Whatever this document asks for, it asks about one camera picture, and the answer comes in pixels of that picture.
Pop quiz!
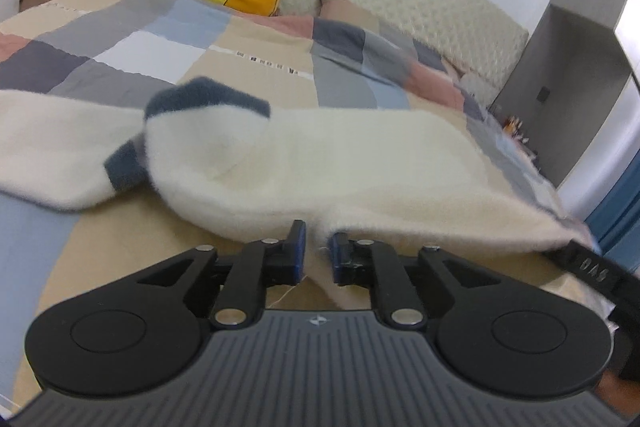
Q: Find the grey wardrobe shelf unit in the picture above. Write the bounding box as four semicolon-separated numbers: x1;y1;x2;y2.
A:
492;0;640;202

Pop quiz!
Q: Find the blue curtain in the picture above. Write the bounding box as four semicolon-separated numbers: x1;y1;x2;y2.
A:
582;177;640;280

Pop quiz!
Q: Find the checked bed pillow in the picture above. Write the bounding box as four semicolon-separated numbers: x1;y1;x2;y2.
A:
319;0;383;26

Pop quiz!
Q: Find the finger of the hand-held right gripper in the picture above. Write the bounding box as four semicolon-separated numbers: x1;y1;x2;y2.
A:
542;241;581;269

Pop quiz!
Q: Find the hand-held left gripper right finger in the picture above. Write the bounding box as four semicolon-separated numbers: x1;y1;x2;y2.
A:
331;231;501;332

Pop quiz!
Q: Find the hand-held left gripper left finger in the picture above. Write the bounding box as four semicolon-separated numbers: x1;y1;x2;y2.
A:
137;219;307;332

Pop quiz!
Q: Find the patchwork checked quilt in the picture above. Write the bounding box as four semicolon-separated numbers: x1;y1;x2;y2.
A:
0;0;601;408

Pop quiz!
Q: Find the cream sweater with blue stripes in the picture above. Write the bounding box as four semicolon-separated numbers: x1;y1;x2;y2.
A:
0;77;598;258

